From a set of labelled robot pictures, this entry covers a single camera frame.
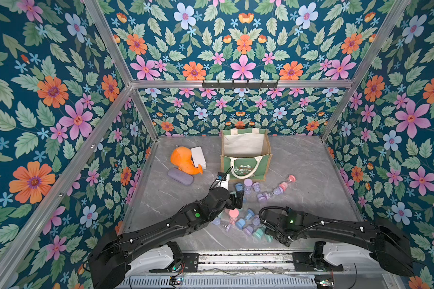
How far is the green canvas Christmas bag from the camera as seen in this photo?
0.83 m

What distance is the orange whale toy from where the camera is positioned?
101 cm

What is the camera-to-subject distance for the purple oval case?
98cm

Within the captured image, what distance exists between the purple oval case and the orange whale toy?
0.04 ft
